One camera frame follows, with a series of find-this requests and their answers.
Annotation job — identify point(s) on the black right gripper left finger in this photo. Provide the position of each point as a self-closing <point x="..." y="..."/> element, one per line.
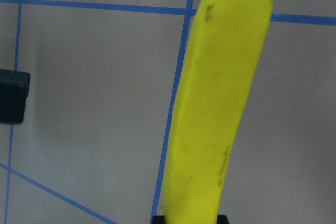
<point x="14" y="91"/>

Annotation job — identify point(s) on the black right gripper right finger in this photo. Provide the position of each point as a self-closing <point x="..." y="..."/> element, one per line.
<point x="221" y="219"/>

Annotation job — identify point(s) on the yellow banana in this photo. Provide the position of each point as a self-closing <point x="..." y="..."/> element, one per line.
<point x="223" y="51"/>

